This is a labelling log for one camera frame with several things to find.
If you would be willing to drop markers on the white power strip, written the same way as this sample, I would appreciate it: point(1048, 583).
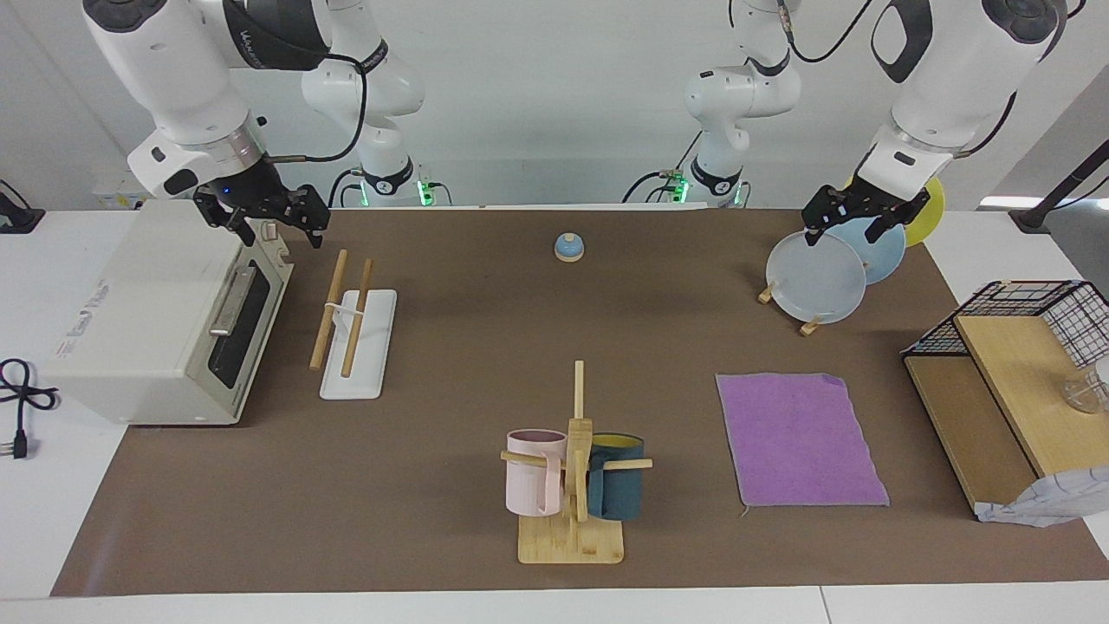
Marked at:
point(130, 186)

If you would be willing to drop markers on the wooden plate rack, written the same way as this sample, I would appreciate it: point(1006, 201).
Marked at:
point(764, 295)

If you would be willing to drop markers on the pink mug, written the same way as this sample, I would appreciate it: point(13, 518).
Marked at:
point(528, 481)

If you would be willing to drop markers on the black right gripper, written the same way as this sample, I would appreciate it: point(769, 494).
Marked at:
point(256, 195)

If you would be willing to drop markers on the dark teal mug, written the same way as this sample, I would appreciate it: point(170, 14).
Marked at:
point(622, 490)

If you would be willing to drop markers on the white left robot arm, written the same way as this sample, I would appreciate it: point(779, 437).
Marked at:
point(953, 69)

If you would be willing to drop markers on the brown table mat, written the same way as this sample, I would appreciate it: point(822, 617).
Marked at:
point(485, 347)

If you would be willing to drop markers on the clear glass cup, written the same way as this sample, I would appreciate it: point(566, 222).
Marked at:
point(1083, 394)

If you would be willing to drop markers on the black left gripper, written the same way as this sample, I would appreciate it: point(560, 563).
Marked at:
point(853, 204)

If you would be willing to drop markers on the wooden mug tree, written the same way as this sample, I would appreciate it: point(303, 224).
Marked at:
point(572, 542)

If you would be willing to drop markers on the white towel rack wooden rods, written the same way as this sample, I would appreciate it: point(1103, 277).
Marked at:
point(357, 347)

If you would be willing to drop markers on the yellow plate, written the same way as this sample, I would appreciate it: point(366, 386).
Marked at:
point(929, 217)

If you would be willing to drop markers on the black clamp stand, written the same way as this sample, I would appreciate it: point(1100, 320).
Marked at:
point(1053, 195)
point(22, 218)

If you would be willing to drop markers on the purple and gray towel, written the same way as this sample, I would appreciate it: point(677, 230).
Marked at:
point(797, 442)

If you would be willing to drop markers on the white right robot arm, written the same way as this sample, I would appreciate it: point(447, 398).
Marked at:
point(173, 69)

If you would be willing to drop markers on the cream toaster oven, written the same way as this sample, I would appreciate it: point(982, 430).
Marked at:
point(139, 312)

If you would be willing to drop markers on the light blue plate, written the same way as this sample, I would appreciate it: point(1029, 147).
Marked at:
point(879, 251)

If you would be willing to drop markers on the wooden shelf box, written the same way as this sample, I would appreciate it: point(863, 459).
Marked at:
point(1014, 390)

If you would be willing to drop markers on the gray plate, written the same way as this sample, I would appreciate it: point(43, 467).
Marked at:
point(814, 282)

